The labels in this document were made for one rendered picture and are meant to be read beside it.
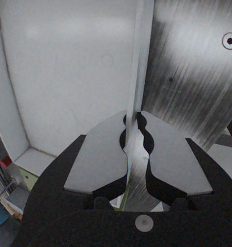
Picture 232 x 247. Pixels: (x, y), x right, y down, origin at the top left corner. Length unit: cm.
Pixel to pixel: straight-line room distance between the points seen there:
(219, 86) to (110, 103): 15
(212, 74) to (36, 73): 23
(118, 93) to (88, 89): 4
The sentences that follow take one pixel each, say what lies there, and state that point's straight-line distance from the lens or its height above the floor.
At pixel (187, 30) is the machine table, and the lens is 21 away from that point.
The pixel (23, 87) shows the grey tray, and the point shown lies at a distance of 24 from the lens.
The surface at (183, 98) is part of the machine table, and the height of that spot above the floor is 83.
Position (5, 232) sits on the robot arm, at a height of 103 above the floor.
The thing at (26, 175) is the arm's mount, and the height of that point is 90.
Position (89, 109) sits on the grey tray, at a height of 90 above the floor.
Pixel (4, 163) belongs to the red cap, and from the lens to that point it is 63.
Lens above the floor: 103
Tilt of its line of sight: 54 degrees down
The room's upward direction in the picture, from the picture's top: 150 degrees counter-clockwise
